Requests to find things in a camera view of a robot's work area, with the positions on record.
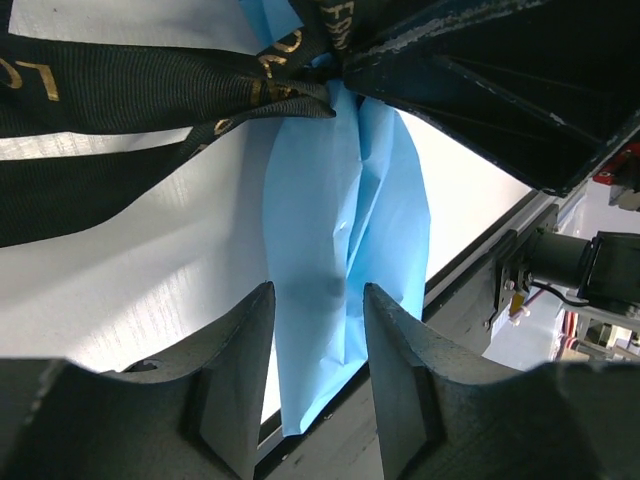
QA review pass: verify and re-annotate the black ribbon gold lettering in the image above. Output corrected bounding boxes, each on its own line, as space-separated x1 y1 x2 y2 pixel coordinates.
1 1 366 247

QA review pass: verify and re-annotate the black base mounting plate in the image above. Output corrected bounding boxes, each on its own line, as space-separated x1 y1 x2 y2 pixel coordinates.
255 231 515 480

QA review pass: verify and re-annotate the black servo motor at base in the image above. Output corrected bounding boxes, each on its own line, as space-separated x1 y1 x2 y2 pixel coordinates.
495 204 639 331

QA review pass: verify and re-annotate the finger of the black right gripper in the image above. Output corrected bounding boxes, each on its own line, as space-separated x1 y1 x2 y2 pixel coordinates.
343 1 639 196

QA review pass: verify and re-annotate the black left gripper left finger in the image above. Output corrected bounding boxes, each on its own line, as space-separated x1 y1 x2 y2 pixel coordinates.
1 282 275 479

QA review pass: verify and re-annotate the blue wrapping paper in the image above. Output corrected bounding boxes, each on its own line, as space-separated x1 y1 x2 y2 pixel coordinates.
238 0 431 439

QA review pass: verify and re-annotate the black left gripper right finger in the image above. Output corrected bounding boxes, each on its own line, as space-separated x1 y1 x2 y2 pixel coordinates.
374 306 639 479

